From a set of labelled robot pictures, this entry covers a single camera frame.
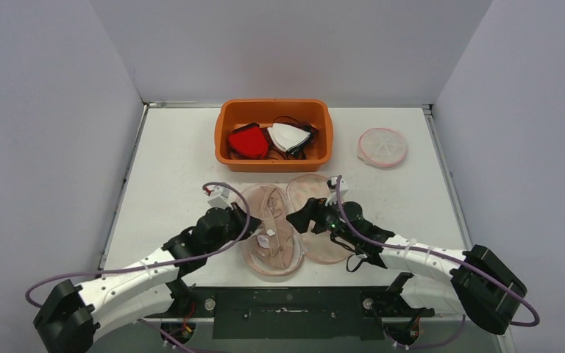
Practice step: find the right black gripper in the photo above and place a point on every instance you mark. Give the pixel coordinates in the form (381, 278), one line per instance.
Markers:
(315, 213)

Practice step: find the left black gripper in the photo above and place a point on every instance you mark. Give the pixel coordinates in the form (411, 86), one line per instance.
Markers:
(241, 220)

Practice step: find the floral padded bra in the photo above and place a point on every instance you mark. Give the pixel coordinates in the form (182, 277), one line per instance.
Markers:
(316, 247)

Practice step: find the white bra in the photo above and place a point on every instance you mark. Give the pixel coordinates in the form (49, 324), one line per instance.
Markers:
(286, 137)

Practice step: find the orange plastic tub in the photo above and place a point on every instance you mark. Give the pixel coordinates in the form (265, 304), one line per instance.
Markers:
(237, 113)

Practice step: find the white mesh laundry bag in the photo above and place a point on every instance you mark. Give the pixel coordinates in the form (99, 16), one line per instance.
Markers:
(382, 147)

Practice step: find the beige pink bra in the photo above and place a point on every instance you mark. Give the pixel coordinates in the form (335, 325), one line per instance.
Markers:
(275, 244)

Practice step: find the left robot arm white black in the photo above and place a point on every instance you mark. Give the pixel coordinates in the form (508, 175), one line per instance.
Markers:
(74, 316)

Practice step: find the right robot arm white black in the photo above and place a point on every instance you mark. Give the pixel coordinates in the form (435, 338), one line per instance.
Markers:
(472, 282)

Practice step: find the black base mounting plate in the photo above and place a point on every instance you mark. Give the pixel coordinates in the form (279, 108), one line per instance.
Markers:
(294, 313)

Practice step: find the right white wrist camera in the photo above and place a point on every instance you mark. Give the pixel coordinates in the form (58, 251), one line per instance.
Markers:
(338, 188)

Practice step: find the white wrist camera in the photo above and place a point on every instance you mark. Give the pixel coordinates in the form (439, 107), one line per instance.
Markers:
(218, 197)
(338, 188)

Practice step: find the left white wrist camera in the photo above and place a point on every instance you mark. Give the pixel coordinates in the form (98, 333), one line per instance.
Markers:
(218, 197)

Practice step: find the aluminium front rail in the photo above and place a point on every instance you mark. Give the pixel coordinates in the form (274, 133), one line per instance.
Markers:
(131, 304)

